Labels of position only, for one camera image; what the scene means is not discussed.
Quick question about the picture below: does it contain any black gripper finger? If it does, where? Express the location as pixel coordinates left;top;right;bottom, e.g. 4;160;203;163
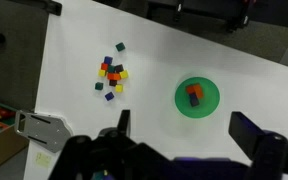
228;111;274;164

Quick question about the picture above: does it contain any green plastic bowl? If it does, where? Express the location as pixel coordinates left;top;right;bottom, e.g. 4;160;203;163
174;75;221;119

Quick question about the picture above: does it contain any dark blue block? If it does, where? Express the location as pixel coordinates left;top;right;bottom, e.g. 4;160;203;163
188;92;201;108

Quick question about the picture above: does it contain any small blue block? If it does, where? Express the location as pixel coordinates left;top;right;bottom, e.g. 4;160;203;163
104;91;115;102
103;55;114;66

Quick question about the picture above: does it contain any long orange block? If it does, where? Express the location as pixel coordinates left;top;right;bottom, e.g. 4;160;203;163
106;72;122;81

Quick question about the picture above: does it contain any black office chair base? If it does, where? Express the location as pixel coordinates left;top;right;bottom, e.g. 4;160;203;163
146;0;257;33

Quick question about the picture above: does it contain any grey metal mounting plate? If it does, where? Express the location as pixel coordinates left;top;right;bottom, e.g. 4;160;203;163
14;109;74;154

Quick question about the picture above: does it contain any yellow sticky note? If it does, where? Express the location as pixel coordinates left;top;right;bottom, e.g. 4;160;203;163
34;152;53;169

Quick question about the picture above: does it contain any cardboard box of toys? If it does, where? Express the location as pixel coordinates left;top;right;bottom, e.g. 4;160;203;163
0;98;30;177

